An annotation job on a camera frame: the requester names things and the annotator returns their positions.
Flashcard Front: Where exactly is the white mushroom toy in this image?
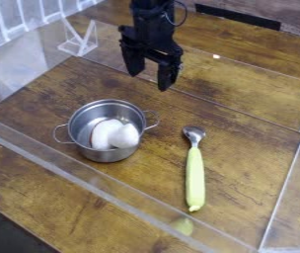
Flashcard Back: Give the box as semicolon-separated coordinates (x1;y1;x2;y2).
91;120;140;150

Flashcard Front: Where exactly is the small steel pot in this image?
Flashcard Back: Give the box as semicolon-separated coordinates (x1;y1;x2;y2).
52;99;159;163

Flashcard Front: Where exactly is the clear acrylic enclosure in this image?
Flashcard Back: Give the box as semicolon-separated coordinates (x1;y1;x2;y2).
0;19;300;253

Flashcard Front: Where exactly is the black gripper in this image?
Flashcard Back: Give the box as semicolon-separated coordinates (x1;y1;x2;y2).
119;0;183;91

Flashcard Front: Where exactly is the black bar on wall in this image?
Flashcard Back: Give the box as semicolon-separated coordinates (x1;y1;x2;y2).
195;3;282;31

